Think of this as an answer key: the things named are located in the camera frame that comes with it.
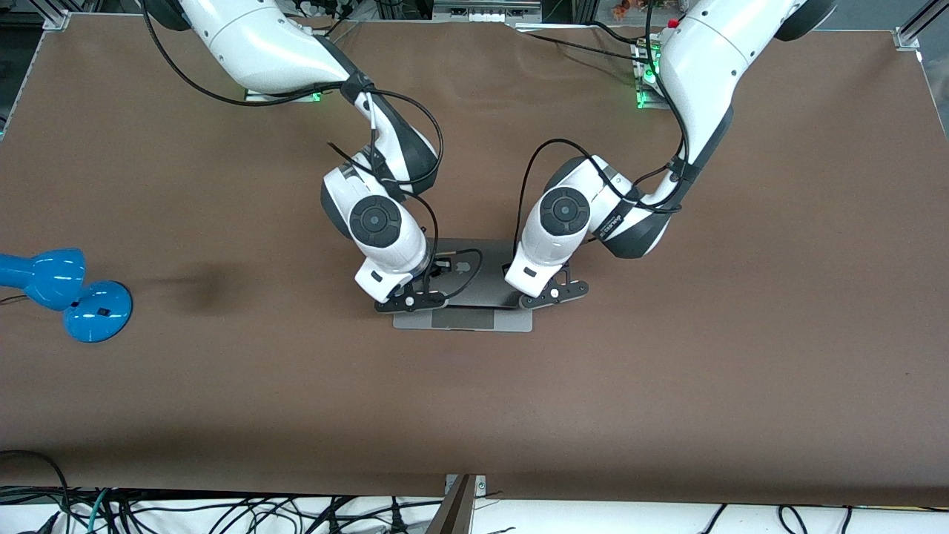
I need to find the thick black cable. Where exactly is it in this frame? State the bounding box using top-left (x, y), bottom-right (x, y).
top-left (589, 21), bottom-right (653, 49)

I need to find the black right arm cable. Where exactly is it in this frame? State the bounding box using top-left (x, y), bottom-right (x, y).
top-left (139, 0), bottom-right (484, 299)

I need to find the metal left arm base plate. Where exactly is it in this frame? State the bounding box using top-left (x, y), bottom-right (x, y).
top-left (635, 37), bottom-right (672, 111)

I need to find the metal table edge bracket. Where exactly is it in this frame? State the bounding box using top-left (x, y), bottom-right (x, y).
top-left (443, 473), bottom-right (488, 534)

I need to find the silver laptop with black keyboard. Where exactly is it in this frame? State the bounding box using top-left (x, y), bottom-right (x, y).
top-left (392, 238), bottom-right (534, 332)

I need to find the teal floor cable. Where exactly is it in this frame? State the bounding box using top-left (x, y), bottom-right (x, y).
top-left (83, 488), bottom-right (112, 534)

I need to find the black looped floor cable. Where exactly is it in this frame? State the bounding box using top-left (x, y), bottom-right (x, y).
top-left (0, 449), bottom-right (72, 524)

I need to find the blue desk lamp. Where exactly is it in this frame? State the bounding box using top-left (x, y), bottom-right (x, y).
top-left (0, 248), bottom-right (134, 343)

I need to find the aluminium frame corner post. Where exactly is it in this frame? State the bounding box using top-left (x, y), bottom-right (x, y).
top-left (893, 0), bottom-right (949, 51)
top-left (30, 0), bottom-right (72, 30)

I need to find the thin black cable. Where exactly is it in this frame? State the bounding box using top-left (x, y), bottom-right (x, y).
top-left (518, 31), bottom-right (652, 62)

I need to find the brown table cover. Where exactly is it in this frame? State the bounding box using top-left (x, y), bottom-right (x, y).
top-left (0, 15), bottom-right (949, 507)

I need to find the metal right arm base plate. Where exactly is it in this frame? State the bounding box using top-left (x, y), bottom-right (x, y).
top-left (245, 88), bottom-right (322, 103)

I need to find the grey power strip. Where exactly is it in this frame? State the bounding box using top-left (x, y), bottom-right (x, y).
top-left (433, 0), bottom-right (543, 22)

